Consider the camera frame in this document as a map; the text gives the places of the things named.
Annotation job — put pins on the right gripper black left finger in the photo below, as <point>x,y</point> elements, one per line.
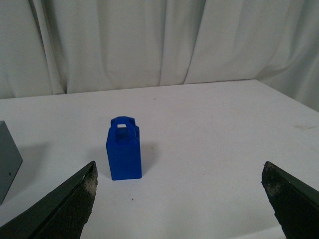
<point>61,214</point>

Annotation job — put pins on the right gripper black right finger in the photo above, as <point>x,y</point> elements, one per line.
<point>295,203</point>

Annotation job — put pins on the blue plastic part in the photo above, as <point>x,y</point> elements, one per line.
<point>124,149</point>

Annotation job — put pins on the gray square base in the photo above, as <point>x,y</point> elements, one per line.
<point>10,160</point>

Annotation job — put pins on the white curtain backdrop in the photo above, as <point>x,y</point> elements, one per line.
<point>51,47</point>

